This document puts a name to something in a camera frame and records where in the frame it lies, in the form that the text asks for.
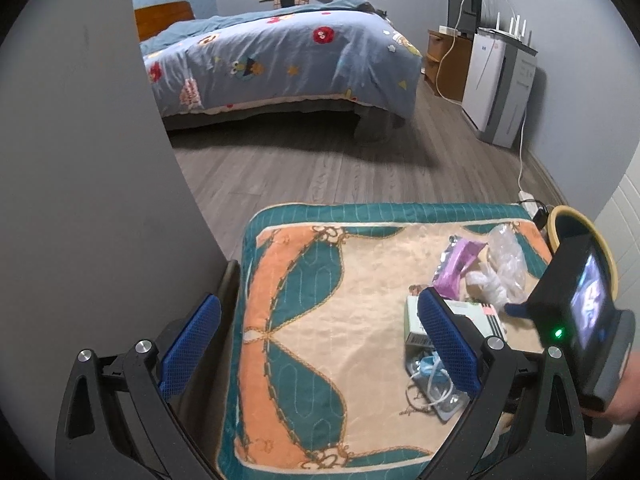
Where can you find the purple plastic packet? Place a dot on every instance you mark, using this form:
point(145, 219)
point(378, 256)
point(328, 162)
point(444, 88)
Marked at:
point(457, 265)

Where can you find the white router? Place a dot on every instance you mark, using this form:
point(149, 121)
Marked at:
point(510, 35)

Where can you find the black plug adapter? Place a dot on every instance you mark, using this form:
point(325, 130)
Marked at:
point(541, 217)

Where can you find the black monitor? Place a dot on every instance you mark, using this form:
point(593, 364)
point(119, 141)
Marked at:
point(462, 5)

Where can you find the wooden nightstand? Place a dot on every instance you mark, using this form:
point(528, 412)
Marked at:
point(450, 65)

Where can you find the patterned teal and orange cushion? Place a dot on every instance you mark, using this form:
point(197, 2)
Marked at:
point(325, 310)

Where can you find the white panelled wardrobe door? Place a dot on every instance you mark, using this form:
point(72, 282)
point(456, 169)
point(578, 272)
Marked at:
point(627, 210)

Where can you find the wooden bed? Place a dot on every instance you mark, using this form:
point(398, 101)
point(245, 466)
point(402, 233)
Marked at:
point(165, 17)

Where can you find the blue face mask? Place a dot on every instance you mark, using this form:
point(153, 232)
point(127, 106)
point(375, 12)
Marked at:
point(427, 365)

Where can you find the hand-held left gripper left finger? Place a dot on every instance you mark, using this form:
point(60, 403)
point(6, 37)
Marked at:
point(190, 345)

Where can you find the blue bin with yellow rim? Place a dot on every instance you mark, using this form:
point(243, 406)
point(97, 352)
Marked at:
point(570, 222)

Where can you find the clear plastic bag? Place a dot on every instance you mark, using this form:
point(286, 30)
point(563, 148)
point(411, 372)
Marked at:
point(505, 260)

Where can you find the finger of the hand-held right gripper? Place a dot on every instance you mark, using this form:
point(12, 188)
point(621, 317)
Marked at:
point(520, 310)

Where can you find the white air purifier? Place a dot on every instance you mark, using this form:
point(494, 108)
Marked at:
point(490, 90)

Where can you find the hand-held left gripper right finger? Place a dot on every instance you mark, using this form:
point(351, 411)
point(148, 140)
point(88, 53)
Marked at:
point(450, 345)

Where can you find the white and green carton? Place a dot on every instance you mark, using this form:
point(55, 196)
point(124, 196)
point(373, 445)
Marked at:
point(477, 317)

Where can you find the white power strip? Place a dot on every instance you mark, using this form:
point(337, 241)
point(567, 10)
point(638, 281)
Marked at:
point(530, 197)

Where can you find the person's right hand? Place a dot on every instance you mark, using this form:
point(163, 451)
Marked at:
point(625, 400)

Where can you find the blue printed duvet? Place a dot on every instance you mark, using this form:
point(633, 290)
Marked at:
point(300, 60)

